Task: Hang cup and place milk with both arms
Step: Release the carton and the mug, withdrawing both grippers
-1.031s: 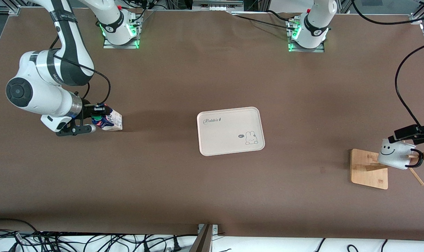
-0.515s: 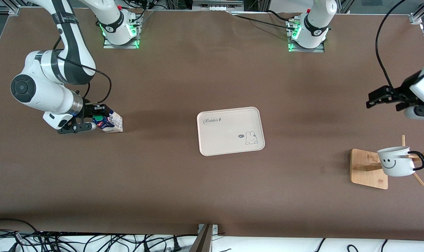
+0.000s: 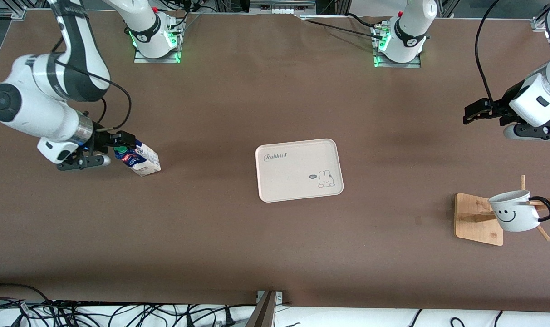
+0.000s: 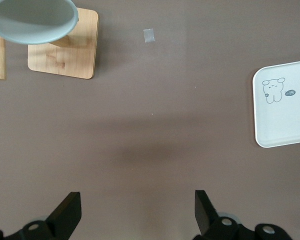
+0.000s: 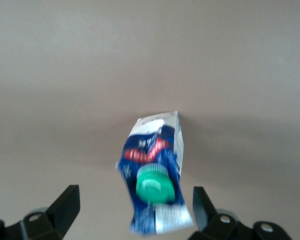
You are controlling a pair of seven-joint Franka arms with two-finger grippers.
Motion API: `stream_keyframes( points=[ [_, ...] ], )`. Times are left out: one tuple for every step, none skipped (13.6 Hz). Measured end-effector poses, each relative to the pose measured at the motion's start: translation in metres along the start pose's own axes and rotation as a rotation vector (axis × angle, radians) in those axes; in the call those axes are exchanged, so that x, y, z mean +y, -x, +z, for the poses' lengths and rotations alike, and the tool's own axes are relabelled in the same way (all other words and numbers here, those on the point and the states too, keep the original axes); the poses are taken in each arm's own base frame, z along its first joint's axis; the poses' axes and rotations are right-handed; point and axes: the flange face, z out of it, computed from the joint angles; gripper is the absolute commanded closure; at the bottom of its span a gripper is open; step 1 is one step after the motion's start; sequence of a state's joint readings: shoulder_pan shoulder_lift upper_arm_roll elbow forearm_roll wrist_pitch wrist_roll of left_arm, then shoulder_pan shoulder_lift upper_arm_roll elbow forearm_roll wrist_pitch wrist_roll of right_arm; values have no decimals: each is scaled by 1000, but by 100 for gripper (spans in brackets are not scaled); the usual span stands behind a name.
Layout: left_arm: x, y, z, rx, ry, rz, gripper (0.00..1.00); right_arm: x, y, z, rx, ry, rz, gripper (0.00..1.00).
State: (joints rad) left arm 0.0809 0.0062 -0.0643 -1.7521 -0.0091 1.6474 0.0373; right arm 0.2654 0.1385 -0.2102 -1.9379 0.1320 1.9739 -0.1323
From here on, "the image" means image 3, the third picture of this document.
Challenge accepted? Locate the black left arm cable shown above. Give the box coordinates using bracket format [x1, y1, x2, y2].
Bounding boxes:
[475, 0, 503, 104]

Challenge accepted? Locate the wooden cup rack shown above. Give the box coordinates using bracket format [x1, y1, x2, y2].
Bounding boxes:
[455, 175, 550, 247]

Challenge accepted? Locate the beige rabbit print tray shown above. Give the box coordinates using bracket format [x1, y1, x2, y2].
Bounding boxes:
[254, 138, 344, 203]

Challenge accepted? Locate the white smiley face mug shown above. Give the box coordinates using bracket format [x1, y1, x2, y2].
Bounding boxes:
[488, 190, 550, 233]

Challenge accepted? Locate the grey box with ports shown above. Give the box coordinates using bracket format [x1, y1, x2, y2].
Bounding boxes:
[249, 0, 317, 15]

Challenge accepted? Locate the brown table cover sheet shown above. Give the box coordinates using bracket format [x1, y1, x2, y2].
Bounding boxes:
[0, 9, 550, 314]

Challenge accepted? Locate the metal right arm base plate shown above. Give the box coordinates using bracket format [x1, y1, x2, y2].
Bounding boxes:
[133, 17, 182, 64]

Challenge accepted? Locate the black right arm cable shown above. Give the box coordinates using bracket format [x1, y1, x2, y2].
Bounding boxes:
[52, 36, 133, 133]

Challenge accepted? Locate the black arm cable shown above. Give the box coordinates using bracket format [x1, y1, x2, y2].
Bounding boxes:
[52, 36, 133, 133]
[475, 0, 503, 104]

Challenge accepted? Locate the aluminium profile beam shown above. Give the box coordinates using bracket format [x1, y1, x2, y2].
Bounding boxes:
[245, 290, 284, 327]

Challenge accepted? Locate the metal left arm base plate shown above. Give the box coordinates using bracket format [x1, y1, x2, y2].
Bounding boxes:
[373, 23, 422, 69]

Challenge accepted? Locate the black base power cable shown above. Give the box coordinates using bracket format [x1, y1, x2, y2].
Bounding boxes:
[302, 18, 385, 40]
[345, 13, 384, 29]

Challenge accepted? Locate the blue white milk carton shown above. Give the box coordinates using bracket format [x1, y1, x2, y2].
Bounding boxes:
[113, 138, 162, 177]

